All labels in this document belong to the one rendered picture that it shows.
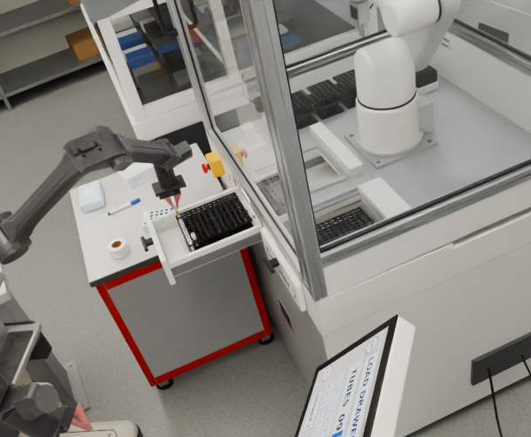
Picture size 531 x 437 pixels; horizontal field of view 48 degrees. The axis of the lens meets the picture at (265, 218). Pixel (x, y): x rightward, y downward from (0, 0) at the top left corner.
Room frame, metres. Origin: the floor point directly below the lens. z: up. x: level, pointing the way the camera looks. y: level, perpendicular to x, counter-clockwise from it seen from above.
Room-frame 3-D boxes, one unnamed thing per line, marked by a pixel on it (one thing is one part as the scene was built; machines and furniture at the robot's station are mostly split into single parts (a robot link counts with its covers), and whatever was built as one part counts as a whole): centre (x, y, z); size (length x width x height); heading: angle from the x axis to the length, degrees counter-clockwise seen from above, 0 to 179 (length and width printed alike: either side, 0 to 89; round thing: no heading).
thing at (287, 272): (1.28, -0.01, 0.87); 0.29 x 0.02 x 0.11; 12
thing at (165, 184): (1.59, 0.27, 1.07); 0.10 x 0.07 x 0.07; 102
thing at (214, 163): (1.91, 0.14, 0.88); 0.07 x 0.05 x 0.07; 12
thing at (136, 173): (2.12, 0.47, 0.79); 0.13 x 0.09 x 0.05; 116
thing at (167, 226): (1.57, 0.16, 0.86); 0.40 x 0.26 x 0.06; 102
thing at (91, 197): (2.05, 0.67, 0.78); 0.15 x 0.10 x 0.04; 8
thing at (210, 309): (1.93, 0.43, 0.38); 0.62 x 0.58 x 0.76; 12
